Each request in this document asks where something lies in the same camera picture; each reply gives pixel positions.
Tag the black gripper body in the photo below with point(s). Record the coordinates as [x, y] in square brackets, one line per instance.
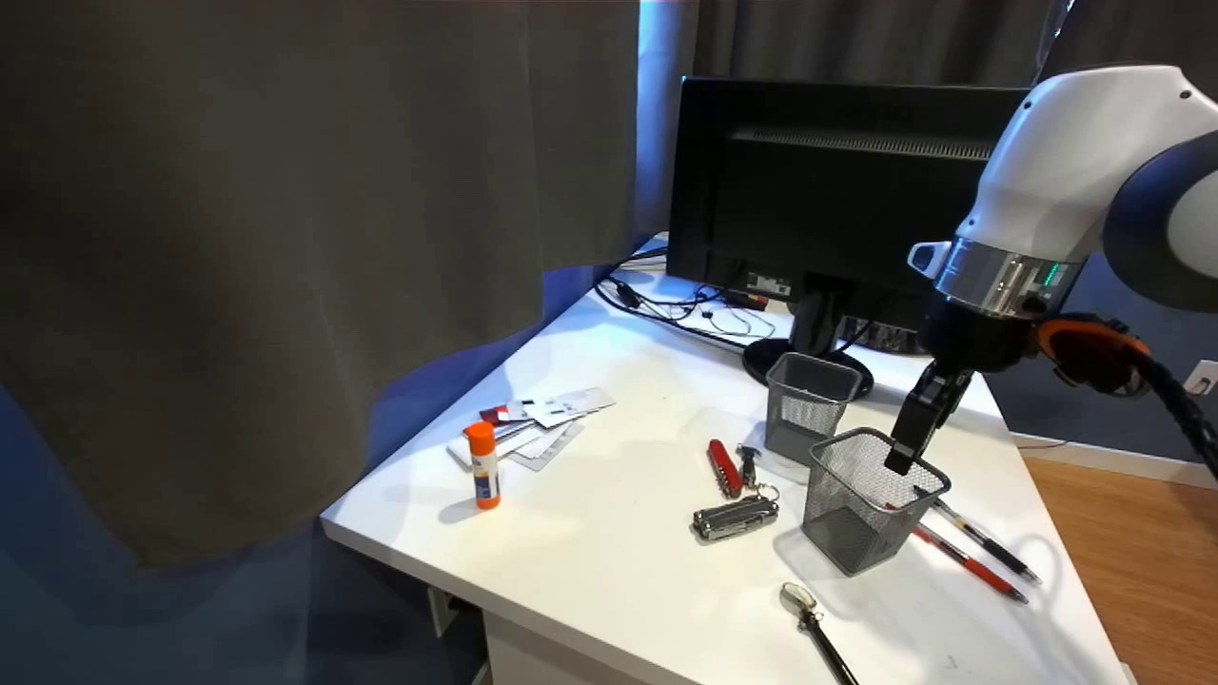
[976, 338]

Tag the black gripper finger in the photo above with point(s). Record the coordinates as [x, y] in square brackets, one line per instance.
[912, 432]
[952, 397]

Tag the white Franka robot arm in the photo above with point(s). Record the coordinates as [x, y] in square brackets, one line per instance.
[1091, 177]

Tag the black pen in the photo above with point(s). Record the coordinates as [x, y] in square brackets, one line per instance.
[982, 541]

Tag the red pen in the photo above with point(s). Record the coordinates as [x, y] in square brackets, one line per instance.
[971, 564]

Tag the small black key fob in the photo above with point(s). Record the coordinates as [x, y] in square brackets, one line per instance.
[747, 462]

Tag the red pocket knife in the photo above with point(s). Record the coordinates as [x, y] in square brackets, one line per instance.
[723, 465]

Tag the grey folded multitool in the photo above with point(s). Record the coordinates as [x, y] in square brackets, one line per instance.
[734, 517]

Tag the black monitor with round stand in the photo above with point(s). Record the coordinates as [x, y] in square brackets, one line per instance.
[812, 192]

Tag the white id card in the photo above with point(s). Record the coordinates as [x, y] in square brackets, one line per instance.
[567, 406]

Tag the white paper scraps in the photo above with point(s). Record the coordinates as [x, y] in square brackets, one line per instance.
[548, 447]

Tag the small red black tag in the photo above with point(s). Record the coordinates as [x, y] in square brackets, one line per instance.
[491, 411]

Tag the orange capped glue stick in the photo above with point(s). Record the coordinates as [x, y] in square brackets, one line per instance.
[481, 468]

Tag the white wall outlet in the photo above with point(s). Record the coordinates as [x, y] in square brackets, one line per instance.
[1199, 377]

